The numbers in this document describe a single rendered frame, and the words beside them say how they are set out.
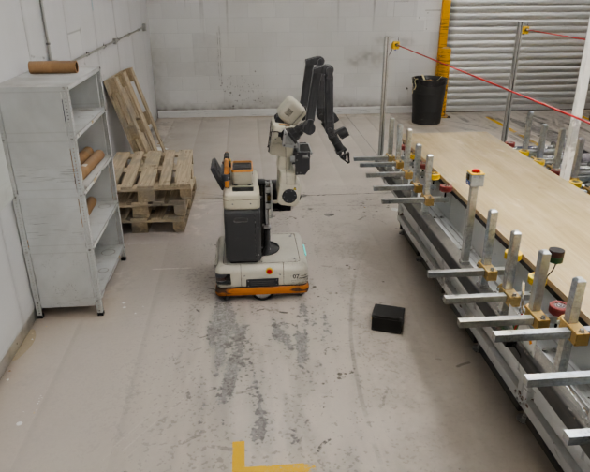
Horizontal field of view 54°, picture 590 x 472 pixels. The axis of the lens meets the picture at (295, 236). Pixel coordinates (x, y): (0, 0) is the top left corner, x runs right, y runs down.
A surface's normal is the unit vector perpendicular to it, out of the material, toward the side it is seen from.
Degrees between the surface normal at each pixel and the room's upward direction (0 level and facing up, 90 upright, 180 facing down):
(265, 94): 90
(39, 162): 90
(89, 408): 0
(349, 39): 90
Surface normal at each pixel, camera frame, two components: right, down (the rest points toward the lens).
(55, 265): 0.09, 0.40
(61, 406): 0.00, -0.91
